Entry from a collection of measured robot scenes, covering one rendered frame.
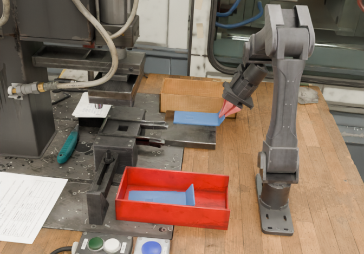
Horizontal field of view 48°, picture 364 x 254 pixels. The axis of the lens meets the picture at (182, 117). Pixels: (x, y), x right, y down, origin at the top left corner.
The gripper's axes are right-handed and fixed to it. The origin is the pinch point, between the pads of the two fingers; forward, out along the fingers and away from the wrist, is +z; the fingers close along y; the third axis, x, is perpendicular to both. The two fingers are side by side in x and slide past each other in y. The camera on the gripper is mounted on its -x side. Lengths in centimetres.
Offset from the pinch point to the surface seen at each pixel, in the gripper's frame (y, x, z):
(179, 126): 10.2, 4.8, 7.9
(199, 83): 7.4, -17.0, 1.5
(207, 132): 2.7, 7.1, 3.7
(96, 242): 23, 52, 14
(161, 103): 16.4, -6.0, 9.4
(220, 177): 2.1, 31.7, -0.1
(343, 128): -58, -35, -7
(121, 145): 25.2, 25.5, 9.2
